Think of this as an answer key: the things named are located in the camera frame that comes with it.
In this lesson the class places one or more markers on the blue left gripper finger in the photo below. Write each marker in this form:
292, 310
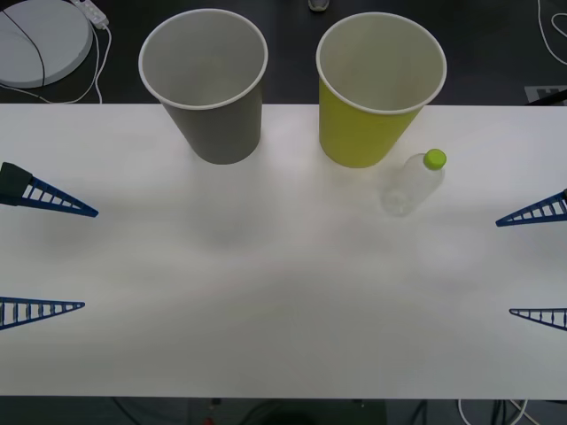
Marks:
66, 305
13, 186

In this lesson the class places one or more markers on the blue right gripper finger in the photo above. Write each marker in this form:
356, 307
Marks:
525, 314
514, 219

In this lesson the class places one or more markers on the clear bottle with green cap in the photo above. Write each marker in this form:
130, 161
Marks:
435, 159

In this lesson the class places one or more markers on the printed marker sheet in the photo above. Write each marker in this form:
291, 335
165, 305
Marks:
545, 95

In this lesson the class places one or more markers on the round white stand base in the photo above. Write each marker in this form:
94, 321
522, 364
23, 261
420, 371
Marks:
26, 48

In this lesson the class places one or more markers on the yellow-green plastic bin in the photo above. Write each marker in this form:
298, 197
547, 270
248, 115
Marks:
354, 137

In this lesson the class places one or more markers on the white power strip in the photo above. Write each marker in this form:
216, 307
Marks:
95, 12

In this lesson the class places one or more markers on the grey plastic bin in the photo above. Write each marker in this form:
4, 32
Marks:
212, 128

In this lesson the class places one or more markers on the person's shoe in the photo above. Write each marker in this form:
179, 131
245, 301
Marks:
318, 4

